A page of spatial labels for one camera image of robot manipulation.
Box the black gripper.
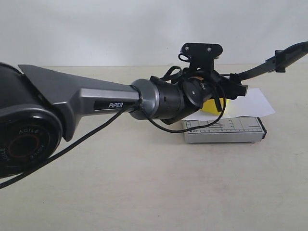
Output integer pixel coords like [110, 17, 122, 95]
[166, 67, 249, 125]

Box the white paper sheet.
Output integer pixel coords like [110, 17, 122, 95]
[185, 88, 275, 121]

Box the yellow cube block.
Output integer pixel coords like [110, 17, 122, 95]
[200, 98, 230, 115]

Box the black cutter blade arm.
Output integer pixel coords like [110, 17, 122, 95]
[230, 41, 308, 81]

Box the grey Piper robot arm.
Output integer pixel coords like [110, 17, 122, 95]
[0, 63, 227, 178]

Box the grey paper cutter base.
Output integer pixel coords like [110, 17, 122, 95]
[184, 116, 267, 143]

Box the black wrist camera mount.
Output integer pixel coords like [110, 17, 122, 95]
[178, 43, 223, 75]

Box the black camera cable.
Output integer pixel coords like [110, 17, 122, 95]
[0, 66, 226, 190]

